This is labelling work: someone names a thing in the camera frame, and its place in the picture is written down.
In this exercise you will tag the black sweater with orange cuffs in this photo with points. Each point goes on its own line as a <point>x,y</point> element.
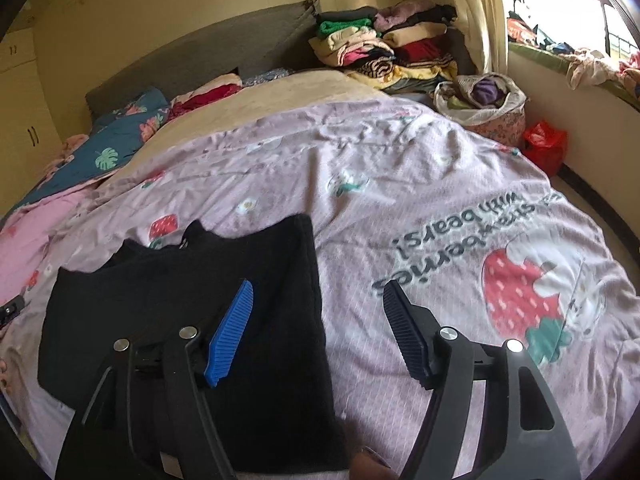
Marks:
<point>175,285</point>

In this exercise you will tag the red cloth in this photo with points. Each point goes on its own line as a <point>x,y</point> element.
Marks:
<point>205,97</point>

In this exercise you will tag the pile of folded clothes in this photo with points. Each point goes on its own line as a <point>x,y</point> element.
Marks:
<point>400,50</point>

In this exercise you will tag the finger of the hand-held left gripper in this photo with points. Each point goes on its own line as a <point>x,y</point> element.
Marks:
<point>12,310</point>

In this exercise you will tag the pink strawberry print bedsheet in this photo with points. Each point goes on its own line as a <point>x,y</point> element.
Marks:
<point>375,200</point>

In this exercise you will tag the yellow wardrobe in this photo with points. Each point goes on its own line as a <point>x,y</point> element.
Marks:
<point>20,110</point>

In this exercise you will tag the beige blanket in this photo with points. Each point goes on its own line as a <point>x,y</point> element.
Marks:
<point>280,95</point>

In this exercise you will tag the person's left hand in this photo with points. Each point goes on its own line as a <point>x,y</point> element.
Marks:
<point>6,375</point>

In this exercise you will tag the cream curtain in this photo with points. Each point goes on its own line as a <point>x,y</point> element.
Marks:
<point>475,10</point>

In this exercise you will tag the window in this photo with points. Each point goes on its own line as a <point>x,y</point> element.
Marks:
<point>560,5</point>

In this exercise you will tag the green windowsill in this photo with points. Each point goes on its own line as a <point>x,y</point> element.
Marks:
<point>545,60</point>

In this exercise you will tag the grey headboard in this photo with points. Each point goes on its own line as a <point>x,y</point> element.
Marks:
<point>200,45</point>

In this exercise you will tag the dark blue leaf-print pillow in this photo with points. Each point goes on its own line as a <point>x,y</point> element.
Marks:
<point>115,130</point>

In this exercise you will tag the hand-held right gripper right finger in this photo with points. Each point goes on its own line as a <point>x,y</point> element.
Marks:
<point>405,330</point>

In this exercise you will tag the red plastic bag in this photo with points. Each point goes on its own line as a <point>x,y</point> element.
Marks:
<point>545,145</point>

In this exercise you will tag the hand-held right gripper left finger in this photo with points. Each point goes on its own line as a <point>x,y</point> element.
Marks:
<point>230,340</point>

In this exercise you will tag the clothes heap on windowsill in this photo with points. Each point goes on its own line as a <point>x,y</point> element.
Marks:
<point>590,65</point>

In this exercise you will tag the pink quilt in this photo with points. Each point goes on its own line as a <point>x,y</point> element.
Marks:
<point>30,240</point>

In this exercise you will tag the floral bag with purple cloth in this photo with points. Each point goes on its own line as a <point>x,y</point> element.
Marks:
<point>485,110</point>

